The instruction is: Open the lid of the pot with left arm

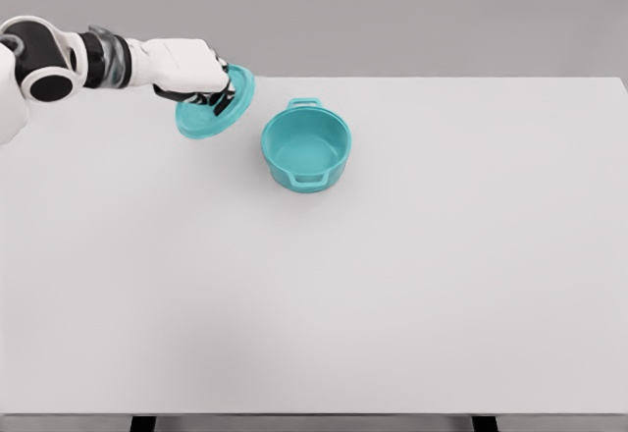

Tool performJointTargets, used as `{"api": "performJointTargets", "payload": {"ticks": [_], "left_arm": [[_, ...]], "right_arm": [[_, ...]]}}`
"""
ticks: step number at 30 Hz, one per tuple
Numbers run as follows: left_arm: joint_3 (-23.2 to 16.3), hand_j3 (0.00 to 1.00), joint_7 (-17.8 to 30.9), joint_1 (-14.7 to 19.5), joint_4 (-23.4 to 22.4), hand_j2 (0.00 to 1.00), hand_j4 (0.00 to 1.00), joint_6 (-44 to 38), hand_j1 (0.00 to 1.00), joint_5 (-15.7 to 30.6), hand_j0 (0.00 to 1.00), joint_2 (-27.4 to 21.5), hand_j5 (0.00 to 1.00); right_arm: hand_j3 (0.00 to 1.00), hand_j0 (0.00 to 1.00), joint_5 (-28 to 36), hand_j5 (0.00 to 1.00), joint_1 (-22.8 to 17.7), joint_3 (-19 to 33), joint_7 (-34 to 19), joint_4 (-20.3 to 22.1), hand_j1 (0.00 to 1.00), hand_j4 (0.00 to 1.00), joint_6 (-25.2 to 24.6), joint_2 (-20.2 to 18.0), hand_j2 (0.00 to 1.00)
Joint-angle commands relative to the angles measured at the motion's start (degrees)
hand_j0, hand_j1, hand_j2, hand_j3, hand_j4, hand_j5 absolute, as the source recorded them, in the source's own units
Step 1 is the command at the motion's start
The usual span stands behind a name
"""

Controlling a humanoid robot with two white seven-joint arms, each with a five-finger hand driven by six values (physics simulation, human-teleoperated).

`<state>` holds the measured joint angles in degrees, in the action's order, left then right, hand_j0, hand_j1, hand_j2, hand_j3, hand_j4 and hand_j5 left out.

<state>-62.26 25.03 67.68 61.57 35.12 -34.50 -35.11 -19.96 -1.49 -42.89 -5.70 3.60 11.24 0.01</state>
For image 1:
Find teal pot lid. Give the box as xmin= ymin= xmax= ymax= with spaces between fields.
xmin=175 ymin=63 xmax=257 ymax=142

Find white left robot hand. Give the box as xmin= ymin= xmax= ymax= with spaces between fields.
xmin=139 ymin=38 xmax=237 ymax=119

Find teal pot with handles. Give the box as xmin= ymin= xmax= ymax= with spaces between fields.
xmin=260 ymin=97 xmax=353 ymax=194

